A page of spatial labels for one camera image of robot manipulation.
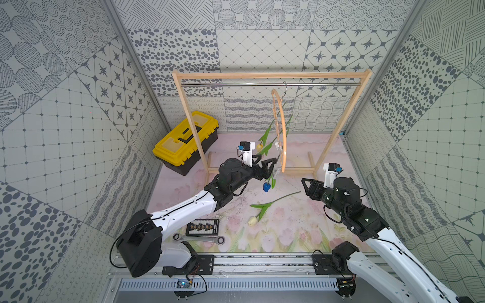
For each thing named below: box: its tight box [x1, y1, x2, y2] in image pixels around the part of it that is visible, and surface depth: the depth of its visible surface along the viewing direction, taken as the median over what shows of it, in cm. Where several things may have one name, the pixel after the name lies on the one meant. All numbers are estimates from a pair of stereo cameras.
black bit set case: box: [185, 219, 220, 237], surface depth 84 cm
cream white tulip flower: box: [247, 191, 302, 227], surface depth 90 cm
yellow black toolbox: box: [152, 111, 220, 177], surface depth 94 cm
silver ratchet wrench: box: [172, 232, 226, 246], surface depth 82 cm
